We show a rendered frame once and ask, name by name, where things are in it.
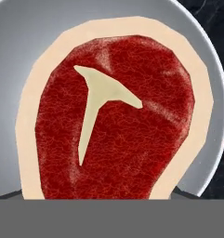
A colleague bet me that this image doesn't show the raw red steak with bone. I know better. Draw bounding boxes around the raw red steak with bone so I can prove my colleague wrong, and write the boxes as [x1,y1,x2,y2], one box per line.
[15,16,215,201]

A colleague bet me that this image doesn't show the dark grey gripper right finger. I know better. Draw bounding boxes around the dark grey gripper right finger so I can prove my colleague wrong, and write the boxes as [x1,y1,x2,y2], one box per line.
[169,186,201,201]

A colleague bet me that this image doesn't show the grey round plate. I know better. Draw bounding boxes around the grey round plate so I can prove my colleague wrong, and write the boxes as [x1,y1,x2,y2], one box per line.
[0,0,224,200]

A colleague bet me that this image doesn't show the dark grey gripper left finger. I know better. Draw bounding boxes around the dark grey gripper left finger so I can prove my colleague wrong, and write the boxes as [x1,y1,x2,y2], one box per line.
[0,190,24,201]

